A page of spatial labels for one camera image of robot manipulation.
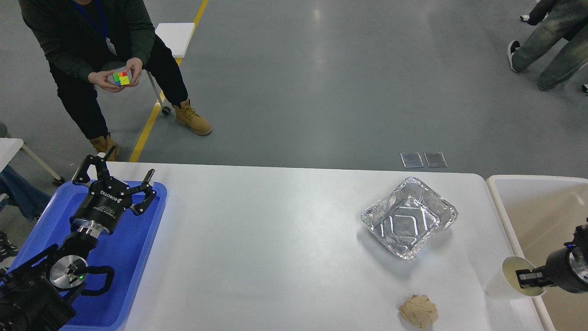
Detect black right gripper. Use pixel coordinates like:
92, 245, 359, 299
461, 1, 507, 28
516, 248, 588, 293

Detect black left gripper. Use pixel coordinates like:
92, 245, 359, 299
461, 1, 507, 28
69, 145, 158, 235

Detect white paper cup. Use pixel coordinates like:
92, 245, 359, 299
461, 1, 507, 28
484, 256, 546, 301

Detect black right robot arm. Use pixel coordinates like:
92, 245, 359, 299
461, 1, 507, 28
516, 224, 588, 294

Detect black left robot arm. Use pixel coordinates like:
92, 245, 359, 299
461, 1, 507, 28
1, 147, 156, 331

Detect beige plastic bin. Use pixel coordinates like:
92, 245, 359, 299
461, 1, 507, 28
487, 175, 588, 331

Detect blue plastic tray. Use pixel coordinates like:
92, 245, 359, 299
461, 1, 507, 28
11, 182, 167, 331

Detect seated person blue jeans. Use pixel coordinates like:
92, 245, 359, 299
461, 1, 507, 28
0, 165, 51, 222

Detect grey office chair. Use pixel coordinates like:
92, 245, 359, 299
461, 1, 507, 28
146, 70, 171, 116

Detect colourful puzzle cube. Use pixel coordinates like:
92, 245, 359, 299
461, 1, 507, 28
112, 71, 130, 86

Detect aluminium foil tray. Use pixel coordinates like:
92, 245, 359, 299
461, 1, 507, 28
360, 177, 458, 261

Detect person in black trousers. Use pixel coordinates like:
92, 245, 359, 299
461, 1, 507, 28
19, 0, 212, 161

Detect right metal floor plate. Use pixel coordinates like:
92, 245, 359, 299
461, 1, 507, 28
424, 152, 448, 168

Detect metal floor plate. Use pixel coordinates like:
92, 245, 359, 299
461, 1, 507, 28
400, 152, 424, 168
424, 152, 448, 168

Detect left metal floor plate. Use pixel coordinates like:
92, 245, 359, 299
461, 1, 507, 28
400, 152, 424, 168

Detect person in green jeans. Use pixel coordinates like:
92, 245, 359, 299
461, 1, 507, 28
507, 0, 588, 91

